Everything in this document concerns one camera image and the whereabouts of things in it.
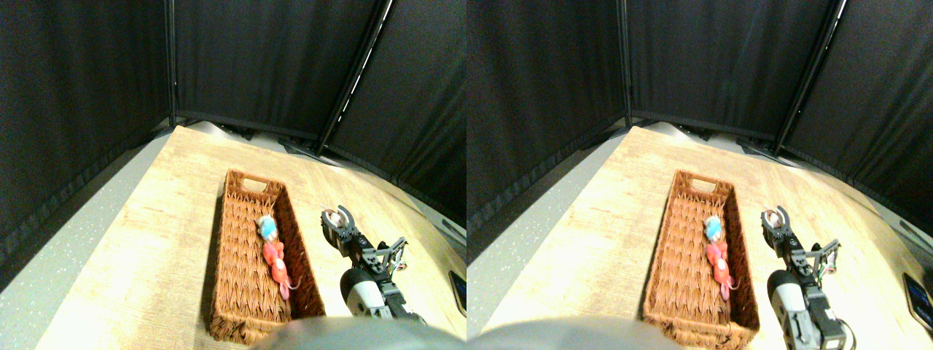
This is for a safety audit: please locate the black curtain stand pole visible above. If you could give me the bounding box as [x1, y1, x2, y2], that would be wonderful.
[164, 0, 179, 129]
[773, 0, 848, 152]
[318, 0, 395, 152]
[617, 0, 633, 129]

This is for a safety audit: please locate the black bracket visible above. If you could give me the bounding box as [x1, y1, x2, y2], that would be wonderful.
[806, 239, 842, 282]

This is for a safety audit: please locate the red toy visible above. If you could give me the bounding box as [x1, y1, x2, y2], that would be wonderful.
[262, 241, 298, 301]
[706, 242, 738, 301]

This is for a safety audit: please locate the brown wicker basket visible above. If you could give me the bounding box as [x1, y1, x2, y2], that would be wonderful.
[209, 169, 327, 345]
[643, 170, 760, 349]

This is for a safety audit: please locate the black curtain stand foot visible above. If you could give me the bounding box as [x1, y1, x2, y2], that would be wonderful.
[279, 133, 343, 166]
[667, 120, 714, 141]
[211, 120, 256, 141]
[736, 135, 799, 167]

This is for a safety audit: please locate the black phone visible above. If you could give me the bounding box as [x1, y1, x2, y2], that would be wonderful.
[448, 270, 467, 316]
[902, 272, 933, 330]

